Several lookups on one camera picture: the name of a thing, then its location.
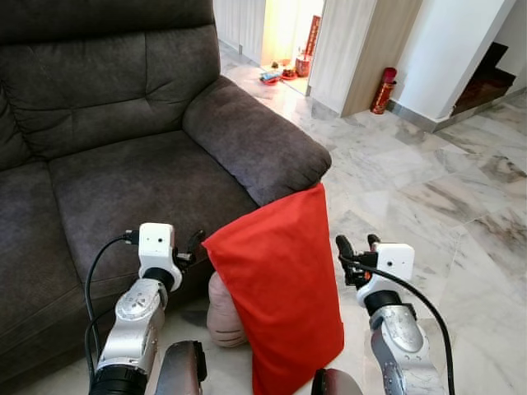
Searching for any tall red box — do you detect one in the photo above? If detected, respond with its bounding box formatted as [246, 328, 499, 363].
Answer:
[305, 15, 323, 57]

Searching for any red pillow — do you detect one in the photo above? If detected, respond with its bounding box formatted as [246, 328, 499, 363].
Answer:
[202, 183, 345, 395]

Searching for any white panelled cabinet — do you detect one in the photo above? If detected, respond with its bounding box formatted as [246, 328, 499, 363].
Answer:
[212, 0, 268, 65]

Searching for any red cylinder canister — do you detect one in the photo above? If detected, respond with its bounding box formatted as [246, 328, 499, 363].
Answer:
[371, 67, 398, 115]

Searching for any dark robot right leg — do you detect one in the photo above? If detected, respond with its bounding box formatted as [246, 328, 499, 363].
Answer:
[311, 368, 363, 395]

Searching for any red jar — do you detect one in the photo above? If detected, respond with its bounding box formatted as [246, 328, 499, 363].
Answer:
[295, 51, 314, 78]

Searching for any dark wooden staircase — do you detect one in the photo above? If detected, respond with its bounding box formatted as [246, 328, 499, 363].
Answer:
[451, 43, 517, 116]

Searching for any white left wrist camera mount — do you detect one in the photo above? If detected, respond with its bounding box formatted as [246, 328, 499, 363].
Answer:
[138, 223, 182, 289]

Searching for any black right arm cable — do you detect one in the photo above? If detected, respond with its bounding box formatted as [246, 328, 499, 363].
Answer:
[338, 253, 456, 395]

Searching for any dark grey fabric sofa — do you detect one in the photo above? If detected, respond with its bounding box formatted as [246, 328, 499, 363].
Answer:
[0, 0, 333, 388]

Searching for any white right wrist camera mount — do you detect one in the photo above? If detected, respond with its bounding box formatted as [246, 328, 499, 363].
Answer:
[362, 244, 415, 302]

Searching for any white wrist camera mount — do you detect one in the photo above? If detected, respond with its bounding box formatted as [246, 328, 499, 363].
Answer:
[362, 244, 415, 302]
[138, 223, 182, 289]

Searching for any light wooden cabinet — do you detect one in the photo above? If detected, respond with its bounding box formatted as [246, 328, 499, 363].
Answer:
[309, 0, 425, 118]

